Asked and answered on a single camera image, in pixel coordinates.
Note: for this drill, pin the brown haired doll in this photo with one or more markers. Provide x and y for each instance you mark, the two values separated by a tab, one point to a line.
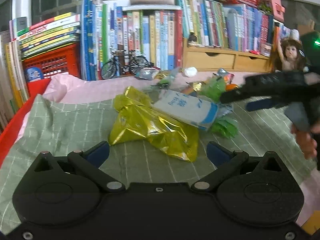
288	56

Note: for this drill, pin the green wrapper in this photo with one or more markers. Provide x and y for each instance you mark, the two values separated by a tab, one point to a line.
225	127

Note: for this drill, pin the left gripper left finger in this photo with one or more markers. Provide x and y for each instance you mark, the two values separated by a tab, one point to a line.
87	164

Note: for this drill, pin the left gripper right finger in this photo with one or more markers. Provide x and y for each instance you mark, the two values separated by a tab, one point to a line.
227	165

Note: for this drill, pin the silver foil wrapper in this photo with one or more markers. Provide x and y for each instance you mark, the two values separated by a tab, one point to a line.
147	73

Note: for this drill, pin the orange peel piece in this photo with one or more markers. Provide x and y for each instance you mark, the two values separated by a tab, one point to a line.
231	86

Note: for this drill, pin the stack of horizontal books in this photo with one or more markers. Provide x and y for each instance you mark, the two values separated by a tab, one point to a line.
49	34

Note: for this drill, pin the person's right hand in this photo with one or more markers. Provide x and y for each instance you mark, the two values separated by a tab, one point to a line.
306	142

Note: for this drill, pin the pink toy house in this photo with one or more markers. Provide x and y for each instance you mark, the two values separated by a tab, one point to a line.
272	7

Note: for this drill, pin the wooden drawer organizer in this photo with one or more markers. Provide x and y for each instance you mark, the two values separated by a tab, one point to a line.
206	59

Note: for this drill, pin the small figurine head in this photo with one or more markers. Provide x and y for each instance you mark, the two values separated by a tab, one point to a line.
192	39

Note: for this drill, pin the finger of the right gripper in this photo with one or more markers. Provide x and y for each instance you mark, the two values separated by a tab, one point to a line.
267	103
234	96

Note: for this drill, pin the large yellow foil bag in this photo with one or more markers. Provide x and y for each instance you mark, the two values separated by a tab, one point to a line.
137	120

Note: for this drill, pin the red plastic tray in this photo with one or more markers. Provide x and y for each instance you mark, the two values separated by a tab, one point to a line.
11	131

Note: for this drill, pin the books on wooden organizer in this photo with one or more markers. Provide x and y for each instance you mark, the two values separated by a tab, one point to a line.
231	24

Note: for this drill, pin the miniature bicycle model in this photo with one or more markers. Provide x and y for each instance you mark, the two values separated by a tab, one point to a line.
123	62

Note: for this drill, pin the red plastic crate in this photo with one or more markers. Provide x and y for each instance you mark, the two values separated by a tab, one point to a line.
64	59

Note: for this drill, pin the row of upright books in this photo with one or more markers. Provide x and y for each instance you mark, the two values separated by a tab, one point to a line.
146	26

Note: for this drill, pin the white blue snack package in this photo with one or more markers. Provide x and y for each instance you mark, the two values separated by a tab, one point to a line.
188	109

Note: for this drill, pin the leaning books at left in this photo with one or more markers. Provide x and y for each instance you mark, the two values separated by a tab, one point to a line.
14	90

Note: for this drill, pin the crumpled white tissue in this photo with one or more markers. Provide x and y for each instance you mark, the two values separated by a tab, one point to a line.
190	71

